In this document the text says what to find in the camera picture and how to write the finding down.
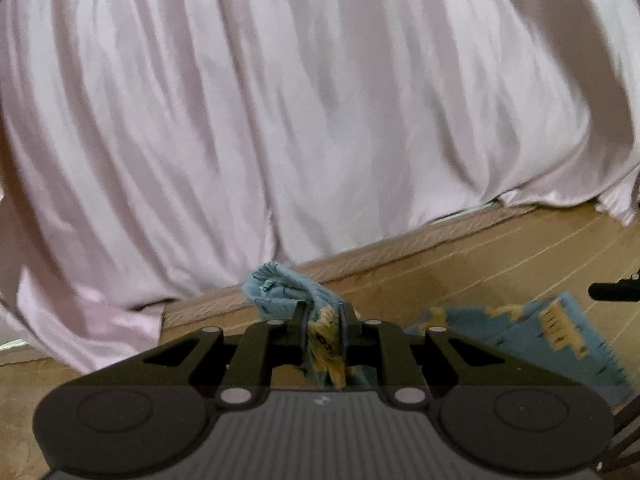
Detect blue car-print pajama pants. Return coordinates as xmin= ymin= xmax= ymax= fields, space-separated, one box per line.
xmin=242 ymin=262 xmax=636 ymax=408

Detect pink satin bed sheet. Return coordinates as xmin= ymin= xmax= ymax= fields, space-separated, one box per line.
xmin=1 ymin=0 xmax=639 ymax=372

